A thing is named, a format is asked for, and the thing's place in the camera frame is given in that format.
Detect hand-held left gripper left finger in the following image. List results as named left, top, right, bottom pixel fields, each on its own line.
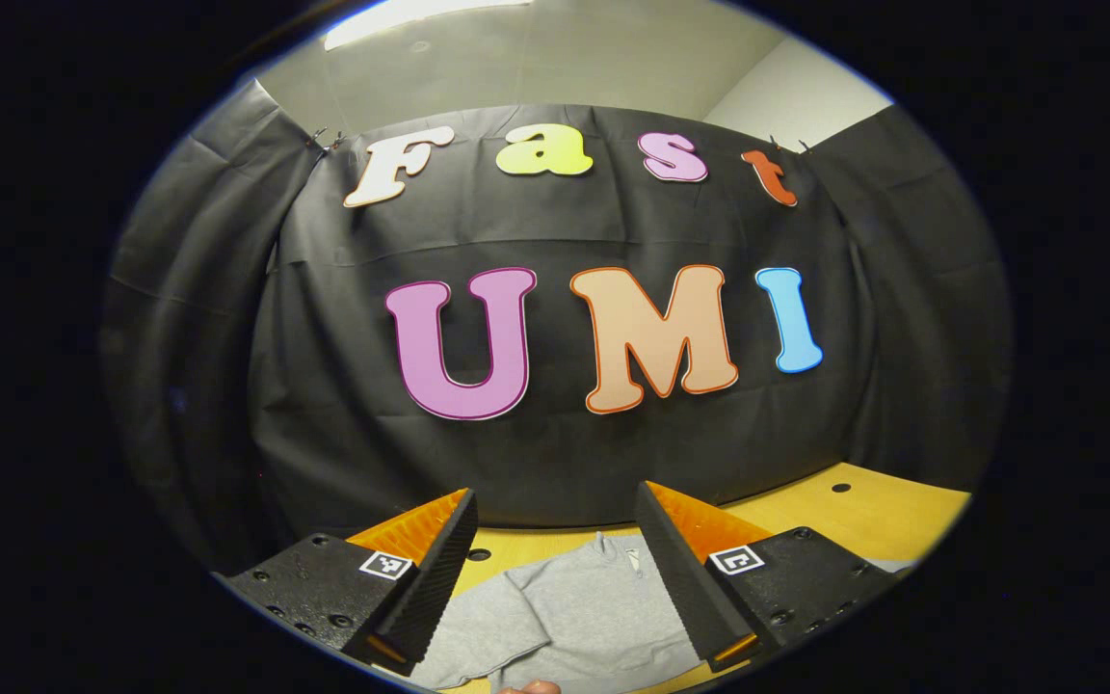
left=213, top=487, right=479, bottom=676

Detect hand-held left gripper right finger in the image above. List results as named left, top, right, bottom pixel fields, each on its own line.
left=634, top=480, right=903, bottom=674

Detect grey sweatshirt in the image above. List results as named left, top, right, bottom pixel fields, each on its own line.
left=410, top=532, right=912, bottom=693

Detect black backdrop cloth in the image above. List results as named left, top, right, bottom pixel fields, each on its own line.
left=100, top=77, right=1014, bottom=579

